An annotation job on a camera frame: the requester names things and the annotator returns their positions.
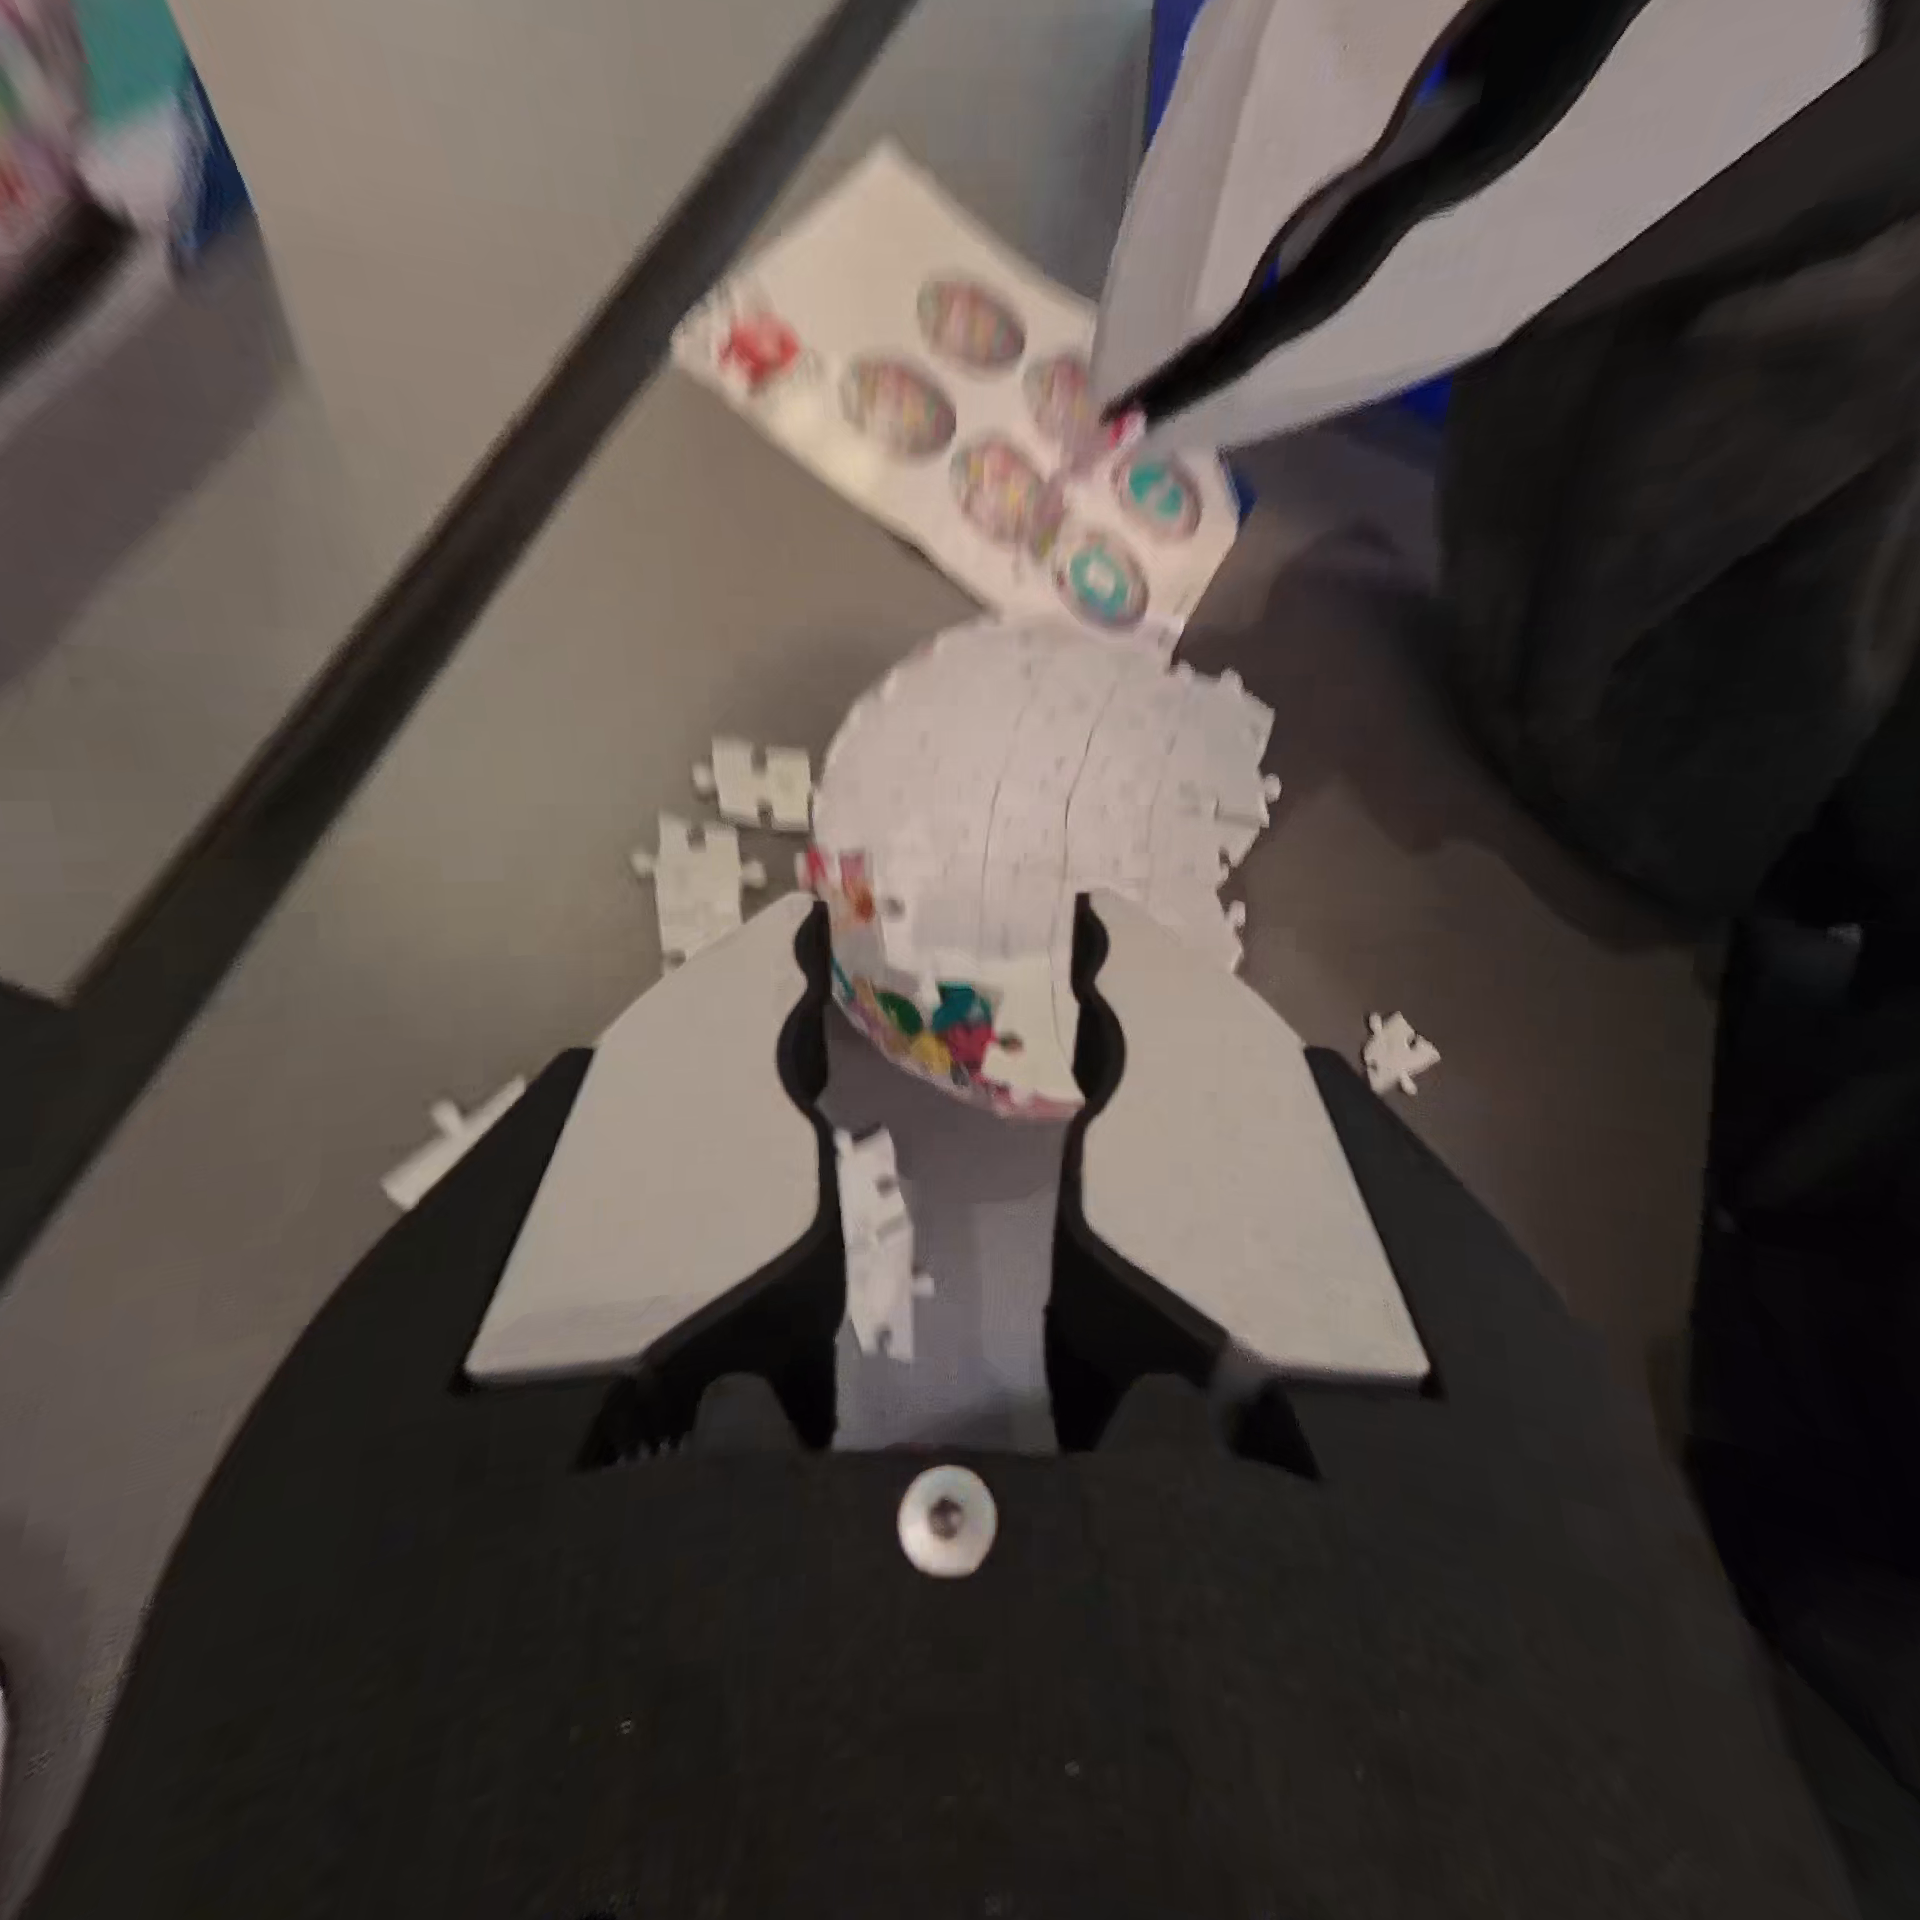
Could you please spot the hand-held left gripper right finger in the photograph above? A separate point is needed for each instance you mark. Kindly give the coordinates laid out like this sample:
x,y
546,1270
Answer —
x,y
1245,1199

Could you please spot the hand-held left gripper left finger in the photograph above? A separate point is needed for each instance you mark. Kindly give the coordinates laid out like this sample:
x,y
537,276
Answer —
x,y
662,1199

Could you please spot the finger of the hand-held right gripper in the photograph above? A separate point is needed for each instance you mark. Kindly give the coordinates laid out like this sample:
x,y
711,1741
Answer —
x,y
1574,181
1245,152

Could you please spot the partly built puzzle ball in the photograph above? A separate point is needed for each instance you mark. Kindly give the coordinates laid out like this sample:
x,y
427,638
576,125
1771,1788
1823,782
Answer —
x,y
1048,782

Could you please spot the white puzzle piece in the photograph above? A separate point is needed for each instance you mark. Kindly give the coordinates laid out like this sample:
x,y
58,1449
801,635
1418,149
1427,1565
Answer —
x,y
452,1148
1402,1053
873,1244
693,891
760,786

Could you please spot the puzzle instruction leaflet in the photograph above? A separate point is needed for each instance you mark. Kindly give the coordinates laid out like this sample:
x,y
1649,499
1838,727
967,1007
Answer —
x,y
841,301

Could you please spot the puzzle ball cardboard box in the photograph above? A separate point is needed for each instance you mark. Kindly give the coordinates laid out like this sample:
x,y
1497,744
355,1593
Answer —
x,y
90,152

